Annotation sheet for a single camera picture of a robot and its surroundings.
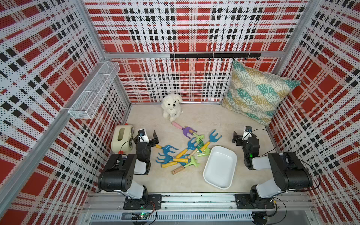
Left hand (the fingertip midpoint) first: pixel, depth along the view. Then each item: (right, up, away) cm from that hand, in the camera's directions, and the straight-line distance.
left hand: (149, 131), depth 91 cm
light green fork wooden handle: (+38, -14, +2) cm, 40 cm away
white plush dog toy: (+13, +18, +7) cm, 23 cm away
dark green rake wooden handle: (+35, -9, +2) cm, 36 cm away
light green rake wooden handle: (+28, -19, -4) cm, 34 cm away
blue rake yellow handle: (+43, -6, +8) cm, 44 cm away
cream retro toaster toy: (-17, -4, -3) cm, 18 cm away
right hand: (+63, 0, +2) cm, 63 cm away
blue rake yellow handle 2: (+13, -18, -4) cm, 22 cm away
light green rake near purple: (+33, -6, +3) cm, 34 cm away
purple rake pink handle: (+24, 0, +13) cm, 27 cm away
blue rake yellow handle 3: (+27, -10, +5) cm, 29 cm away
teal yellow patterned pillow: (+71, +24, 0) cm, 75 cm away
